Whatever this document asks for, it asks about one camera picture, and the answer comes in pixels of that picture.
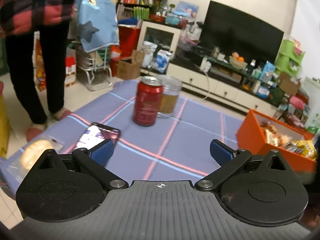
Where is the black flat television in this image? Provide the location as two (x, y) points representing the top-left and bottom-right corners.
(200, 1), (284, 63)

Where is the person in plaid shirt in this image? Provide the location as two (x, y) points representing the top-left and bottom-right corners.
(0, 0), (87, 142)

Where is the orange storage box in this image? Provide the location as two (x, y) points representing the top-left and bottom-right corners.
(236, 109), (317, 172)

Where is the brown cardboard box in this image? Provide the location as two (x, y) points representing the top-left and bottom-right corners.
(278, 72), (301, 96)

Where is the blue star cloth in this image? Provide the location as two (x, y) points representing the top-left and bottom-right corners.
(75, 0), (119, 53)

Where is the white tv cabinet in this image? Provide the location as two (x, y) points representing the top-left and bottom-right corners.
(167, 63), (277, 116)

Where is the clear bagged round bread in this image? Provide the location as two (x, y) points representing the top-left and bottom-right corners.
(5, 135), (64, 182)

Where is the red soda can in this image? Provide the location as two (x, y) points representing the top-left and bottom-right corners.
(132, 76), (163, 126)

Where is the fruit bowl with oranges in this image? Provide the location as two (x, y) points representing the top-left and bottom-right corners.
(229, 52), (247, 70)

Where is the green plastic drawer stack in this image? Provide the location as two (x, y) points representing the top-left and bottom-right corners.
(274, 39), (305, 77)

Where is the white framed small cabinet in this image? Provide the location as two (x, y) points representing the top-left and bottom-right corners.
(137, 21), (182, 58)

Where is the silver orange snack bag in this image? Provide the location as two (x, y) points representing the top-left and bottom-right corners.
(260, 121), (292, 148)

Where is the black smartphone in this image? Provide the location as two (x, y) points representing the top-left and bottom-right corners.
(74, 122), (121, 150)

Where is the purple plaid tablecloth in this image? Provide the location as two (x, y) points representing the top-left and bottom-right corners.
(0, 80), (247, 196)

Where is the yellow snack bag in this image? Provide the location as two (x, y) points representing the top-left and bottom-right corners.
(291, 140), (318, 160)

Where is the clear plastic jar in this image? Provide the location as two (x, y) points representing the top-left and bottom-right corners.
(156, 75), (182, 118)

